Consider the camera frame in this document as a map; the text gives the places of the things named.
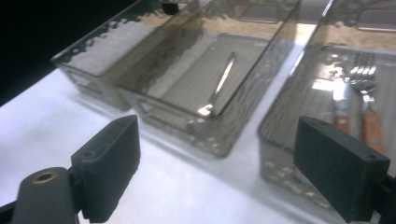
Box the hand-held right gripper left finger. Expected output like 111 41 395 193
70 115 141 223

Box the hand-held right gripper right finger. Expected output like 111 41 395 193
293 116 391 223

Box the wooden handled fork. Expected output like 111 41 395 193
349 51 388 156

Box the smoky clear plastic bin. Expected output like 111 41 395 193
116 0 303 159
50 0 200 111
257 0 396 220

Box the steel spoon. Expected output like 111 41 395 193
186 50 236 134

